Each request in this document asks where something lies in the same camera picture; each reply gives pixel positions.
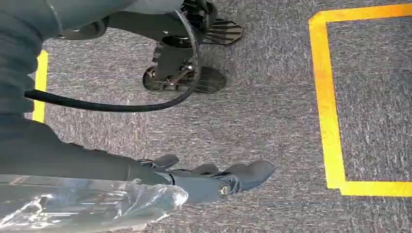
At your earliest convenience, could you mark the black robot leg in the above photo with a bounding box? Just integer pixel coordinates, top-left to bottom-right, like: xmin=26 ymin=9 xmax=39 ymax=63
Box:
xmin=180 ymin=0 xmax=244 ymax=46
xmin=106 ymin=9 xmax=227 ymax=95

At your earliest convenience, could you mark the yellow floor tape strip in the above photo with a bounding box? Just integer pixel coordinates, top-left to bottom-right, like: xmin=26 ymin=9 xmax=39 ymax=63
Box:
xmin=32 ymin=49 xmax=49 ymax=124

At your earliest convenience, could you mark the yellow floor tape rectangle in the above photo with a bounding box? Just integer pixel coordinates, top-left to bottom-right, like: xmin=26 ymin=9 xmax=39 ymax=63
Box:
xmin=308 ymin=2 xmax=412 ymax=198

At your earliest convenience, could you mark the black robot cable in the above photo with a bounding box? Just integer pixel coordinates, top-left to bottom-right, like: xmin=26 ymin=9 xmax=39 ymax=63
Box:
xmin=24 ymin=9 xmax=202 ymax=113

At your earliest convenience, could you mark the grey robot body shell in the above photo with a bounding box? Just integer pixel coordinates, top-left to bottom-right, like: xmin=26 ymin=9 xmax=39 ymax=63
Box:
xmin=43 ymin=0 xmax=185 ymax=41

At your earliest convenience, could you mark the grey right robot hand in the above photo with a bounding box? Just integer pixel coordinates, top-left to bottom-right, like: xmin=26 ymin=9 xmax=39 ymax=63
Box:
xmin=0 ymin=119 xmax=276 ymax=204

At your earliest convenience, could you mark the black right robot leg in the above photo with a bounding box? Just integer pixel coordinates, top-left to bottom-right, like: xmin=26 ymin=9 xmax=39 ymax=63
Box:
xmin=106 ymin=9 xmax=227 ymax=95

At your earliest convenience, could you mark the black left robot leg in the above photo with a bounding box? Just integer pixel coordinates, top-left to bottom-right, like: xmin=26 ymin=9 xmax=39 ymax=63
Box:
xmin=180 ymin=0 xmax=244 ymax=46

